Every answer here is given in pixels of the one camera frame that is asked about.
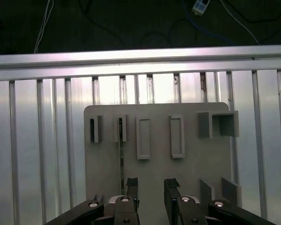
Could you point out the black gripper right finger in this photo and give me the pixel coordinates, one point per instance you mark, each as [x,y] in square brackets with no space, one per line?
[173,211]

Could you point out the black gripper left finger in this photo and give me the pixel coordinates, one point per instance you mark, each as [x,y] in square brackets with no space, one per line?
[128,211]

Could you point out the green RAM stick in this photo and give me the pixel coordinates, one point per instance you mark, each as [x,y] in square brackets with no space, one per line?
[122,152]

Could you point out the grey parts rack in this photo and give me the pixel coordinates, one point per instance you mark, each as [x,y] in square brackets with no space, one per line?
[154,168]

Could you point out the white power adapter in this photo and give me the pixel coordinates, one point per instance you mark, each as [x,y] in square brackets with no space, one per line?
[200,5]

